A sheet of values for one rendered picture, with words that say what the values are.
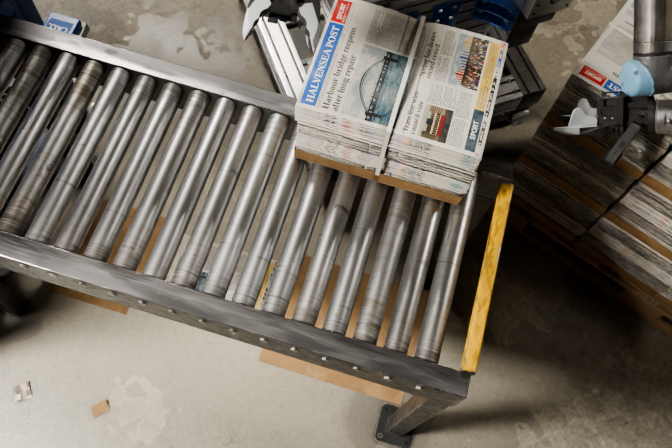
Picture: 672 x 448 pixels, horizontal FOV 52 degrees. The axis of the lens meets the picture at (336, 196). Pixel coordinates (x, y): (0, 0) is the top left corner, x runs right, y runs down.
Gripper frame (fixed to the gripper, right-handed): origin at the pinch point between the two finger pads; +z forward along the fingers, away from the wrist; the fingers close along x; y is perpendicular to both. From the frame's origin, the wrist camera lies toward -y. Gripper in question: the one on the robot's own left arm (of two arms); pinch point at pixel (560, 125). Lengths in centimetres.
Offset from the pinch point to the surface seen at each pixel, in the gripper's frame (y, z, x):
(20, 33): 34, 115, 46
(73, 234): -6, 87, 70
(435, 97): 14.7, 18.2, 35.2
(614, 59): 12.2, -10.1, -16.8
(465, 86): 15.9, 13.4, 30.8
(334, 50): 25, 38, 38
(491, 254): -19.6, 9.2, 31.9
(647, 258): -50, -18, -40
